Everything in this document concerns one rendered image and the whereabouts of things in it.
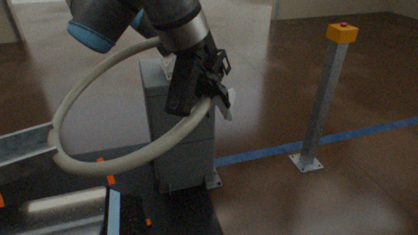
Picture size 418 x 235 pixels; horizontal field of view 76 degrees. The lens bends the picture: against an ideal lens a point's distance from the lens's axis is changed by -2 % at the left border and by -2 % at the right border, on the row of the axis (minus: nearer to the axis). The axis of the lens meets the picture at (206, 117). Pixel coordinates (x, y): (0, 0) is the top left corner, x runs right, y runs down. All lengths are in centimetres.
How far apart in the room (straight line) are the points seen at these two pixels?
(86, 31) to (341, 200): 193
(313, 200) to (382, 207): 45
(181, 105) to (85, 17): 24
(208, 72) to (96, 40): 22
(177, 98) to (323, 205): 170
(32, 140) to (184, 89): 45
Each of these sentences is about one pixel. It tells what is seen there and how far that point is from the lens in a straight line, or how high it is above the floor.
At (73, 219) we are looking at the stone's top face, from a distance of 94.
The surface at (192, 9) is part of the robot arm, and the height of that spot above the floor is 142.
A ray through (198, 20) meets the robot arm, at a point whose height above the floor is 140.
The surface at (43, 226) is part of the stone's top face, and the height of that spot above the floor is 82.
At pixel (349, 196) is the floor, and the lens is 221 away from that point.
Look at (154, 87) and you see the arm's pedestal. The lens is 148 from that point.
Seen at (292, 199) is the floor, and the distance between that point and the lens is 204.
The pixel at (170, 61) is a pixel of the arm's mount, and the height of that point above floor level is 96.
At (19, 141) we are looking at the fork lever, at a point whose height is 110.
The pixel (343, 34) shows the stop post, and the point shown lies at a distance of 178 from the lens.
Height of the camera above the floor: 152
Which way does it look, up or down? 34 degrees down
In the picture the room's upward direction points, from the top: straight up
